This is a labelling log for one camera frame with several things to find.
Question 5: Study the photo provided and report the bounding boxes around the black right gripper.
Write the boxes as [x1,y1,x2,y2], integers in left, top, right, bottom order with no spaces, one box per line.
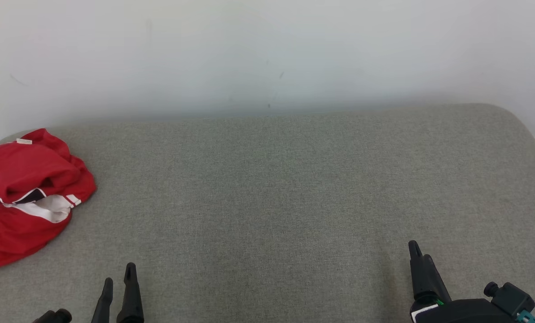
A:
[408,240,517,323]

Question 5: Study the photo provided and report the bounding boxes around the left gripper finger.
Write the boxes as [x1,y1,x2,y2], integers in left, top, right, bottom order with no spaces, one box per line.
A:
[91,278,114,323]
[116,263,145,323]

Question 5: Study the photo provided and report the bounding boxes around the red shorts white side bands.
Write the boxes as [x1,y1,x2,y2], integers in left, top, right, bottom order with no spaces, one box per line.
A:
[0,128,97,208]

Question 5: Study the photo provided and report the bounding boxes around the grey fabric sofa seat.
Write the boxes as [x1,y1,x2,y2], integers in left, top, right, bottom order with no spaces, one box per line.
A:
[0,103,535,323]

